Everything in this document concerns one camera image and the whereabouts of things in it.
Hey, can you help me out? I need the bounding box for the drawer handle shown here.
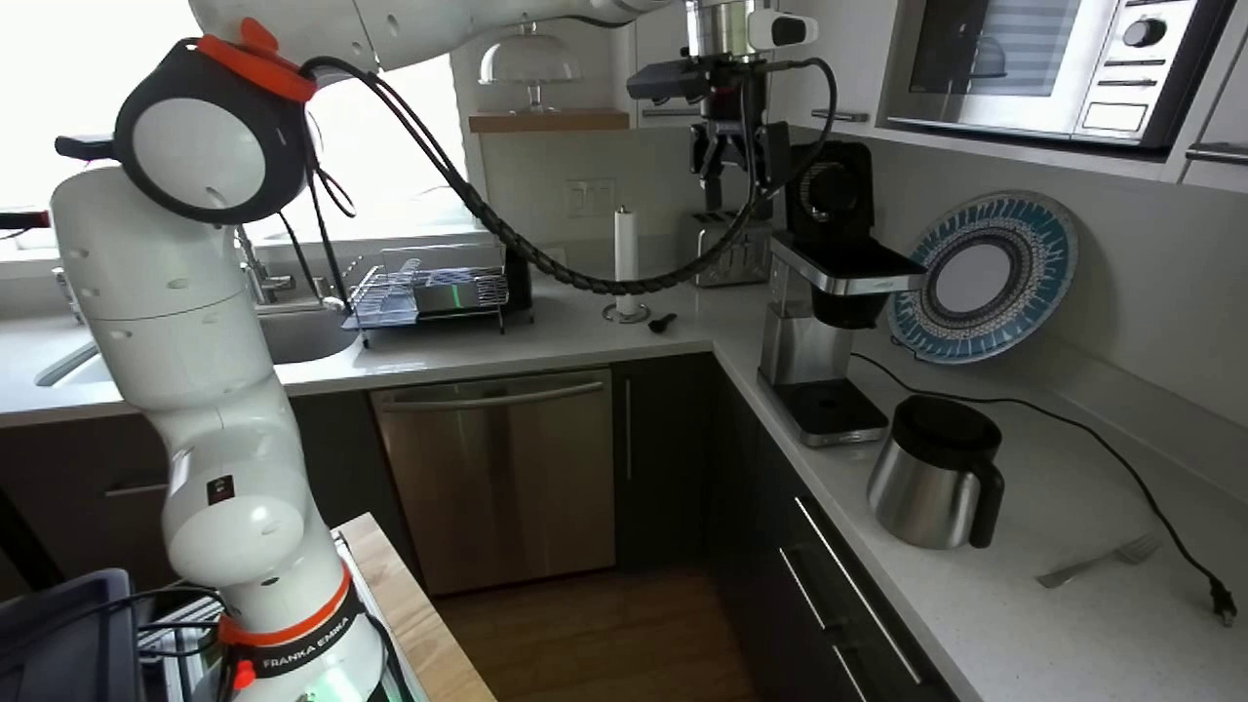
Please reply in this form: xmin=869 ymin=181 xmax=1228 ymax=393
xmin=793 ymin=496 xmax=924 ymax=686
xmin=778 ymin=547 xmax=871 ymax=702

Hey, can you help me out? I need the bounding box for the steel dishwasher door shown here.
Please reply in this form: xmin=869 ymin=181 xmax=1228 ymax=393
xmin=370 ymin=367 xmax=618 ymax=597

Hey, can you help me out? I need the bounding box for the glass cake stand dome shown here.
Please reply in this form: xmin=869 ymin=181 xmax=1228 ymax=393
xmin=477 ymin=23 xmax=585 ymax=114

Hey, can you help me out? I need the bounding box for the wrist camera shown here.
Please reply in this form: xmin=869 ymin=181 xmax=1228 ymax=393
xmin=626 ymin=58 xmax=715 ymax=104

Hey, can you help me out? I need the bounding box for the coffee machine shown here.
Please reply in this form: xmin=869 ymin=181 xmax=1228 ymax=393
xmin=758 ymin=139 xmax=928 ymax=449

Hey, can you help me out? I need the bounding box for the tap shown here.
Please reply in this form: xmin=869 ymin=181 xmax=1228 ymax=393
xmin=232 ymin=225 xmax=328 ymax=311

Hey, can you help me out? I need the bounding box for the dishwasher door handle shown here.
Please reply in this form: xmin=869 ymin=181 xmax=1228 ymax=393
xmin=378 ymin=379 xmax=607 ymax=412

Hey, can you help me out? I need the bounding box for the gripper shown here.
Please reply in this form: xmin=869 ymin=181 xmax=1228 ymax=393
xmin=689 ymin=58 xmax=792 ymax=212

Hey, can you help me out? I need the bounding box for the microwave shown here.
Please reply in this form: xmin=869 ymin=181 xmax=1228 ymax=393
xmin=881 ymin=0 xmax=1237 ymax=153

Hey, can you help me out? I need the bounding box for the dark cabinet door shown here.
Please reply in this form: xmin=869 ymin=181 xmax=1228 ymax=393
xmin=612 ymin=353 xmax=720 ymax=571

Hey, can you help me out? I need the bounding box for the sink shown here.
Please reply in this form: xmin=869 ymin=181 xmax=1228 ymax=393
xmin=33 ymin=308 xmax=362 ymax=388

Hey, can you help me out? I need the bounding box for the paper towel holder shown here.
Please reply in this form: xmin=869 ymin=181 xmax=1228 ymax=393
xmin=602 ymin=204 xmax=653 ymax=324

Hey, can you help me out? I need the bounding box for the black container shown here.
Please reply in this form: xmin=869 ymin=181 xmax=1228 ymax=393
xmin=501 ymin=248 xmax=536 ymax=314

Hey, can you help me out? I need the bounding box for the window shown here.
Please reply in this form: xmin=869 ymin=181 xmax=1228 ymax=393
xmin=0 ymin=0 xmax=471 ymax=247

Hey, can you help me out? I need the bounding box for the black coffee machine lid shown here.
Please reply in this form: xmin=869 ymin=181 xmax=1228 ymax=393
xmin=772 ymin=232 xmax=926 ymax=281

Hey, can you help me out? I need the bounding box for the wall switch plate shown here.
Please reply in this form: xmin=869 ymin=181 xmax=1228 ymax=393
xmin=566 ymin=177 xmax=618 ymax=219

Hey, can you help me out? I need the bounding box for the black cable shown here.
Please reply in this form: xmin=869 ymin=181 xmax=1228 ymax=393
xmin=852 ymin=352 xmax=1240 ymax=628

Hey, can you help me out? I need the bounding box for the black box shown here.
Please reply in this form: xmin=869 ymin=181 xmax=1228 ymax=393
xmin=0 ymin=569 xmax=149 ymax=702

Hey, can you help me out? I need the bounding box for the wooden shelf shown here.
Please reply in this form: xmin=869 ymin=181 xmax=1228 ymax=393
xmin=467 ymin=108 xmax=633 ymax=135

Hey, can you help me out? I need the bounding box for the wire dish rack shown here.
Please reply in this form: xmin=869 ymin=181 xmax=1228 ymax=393
xmin=342 ymin=254 xmax=511 ymax=348

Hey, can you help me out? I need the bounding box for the blue patterned decorative plate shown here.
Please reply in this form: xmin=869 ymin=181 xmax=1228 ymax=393
xmin=886 ymin=189 xmax=1079 ymax=366

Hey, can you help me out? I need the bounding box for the microwave door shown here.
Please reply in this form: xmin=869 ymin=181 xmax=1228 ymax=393
xmin=886 ymin=0 xmax=1110 ymax=134

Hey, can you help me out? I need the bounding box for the silver toaster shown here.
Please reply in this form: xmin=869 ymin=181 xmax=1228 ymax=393
xmin=693 ymin=209 xmax=777 ymax=290

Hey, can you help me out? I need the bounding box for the silver fork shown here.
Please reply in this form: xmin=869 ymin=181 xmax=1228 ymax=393
xmin=1034 ymin=533 xmax=1164 ymax=590

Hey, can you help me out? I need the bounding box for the steel coffee carafe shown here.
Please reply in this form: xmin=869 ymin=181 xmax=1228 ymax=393
xmin=866 ymin=394 xmax=1006 ymax=551

